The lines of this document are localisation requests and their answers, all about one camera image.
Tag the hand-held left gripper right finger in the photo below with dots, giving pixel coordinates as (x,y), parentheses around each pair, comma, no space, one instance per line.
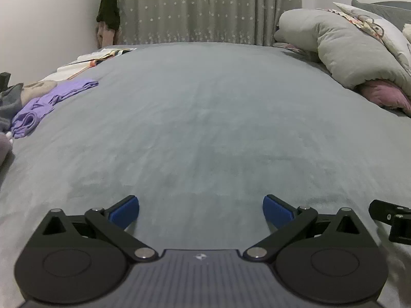
(277,212)

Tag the dark object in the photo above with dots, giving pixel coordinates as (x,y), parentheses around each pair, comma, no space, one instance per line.
(4,81)

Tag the grey quilted pillow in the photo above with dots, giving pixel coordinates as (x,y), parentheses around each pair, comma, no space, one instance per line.
(382,6)

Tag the grey garment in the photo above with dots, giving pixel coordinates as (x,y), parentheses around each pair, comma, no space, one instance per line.
(8,106)

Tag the dark green hanging garment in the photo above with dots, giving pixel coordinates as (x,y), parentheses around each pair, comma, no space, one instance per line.
(108,6)

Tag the pink hanging garment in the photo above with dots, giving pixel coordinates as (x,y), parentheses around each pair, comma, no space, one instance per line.
(106,37)

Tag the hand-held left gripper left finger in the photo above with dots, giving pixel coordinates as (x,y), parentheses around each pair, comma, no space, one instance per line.
(126,212)

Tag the open book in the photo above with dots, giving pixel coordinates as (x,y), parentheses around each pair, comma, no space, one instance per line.
(112,53)

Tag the purple garment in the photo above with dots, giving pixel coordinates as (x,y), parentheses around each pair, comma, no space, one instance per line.
(45,106)

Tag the pale grey folded duvet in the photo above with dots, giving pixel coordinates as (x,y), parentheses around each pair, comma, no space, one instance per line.
(346,48)

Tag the white cloth with orange trim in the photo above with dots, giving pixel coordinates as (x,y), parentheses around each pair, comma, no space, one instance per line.
(74,69)

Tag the lilac knit sweater cream trim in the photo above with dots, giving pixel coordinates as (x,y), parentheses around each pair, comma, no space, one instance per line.
(4,147)

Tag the white fluffy plush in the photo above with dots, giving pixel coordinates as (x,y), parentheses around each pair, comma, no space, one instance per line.
(407,32)

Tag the pink pillow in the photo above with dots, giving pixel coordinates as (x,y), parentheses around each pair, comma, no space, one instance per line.
(388,93)

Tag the white printed pillow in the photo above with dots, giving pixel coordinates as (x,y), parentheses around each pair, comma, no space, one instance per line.
(375,27)

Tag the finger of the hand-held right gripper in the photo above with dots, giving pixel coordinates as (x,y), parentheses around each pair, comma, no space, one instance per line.
(383,210)

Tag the beige garment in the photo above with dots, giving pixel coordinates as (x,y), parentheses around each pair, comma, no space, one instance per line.
(37,89)

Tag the grey star-print curtain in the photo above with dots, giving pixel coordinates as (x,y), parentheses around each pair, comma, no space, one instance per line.
(205,6)

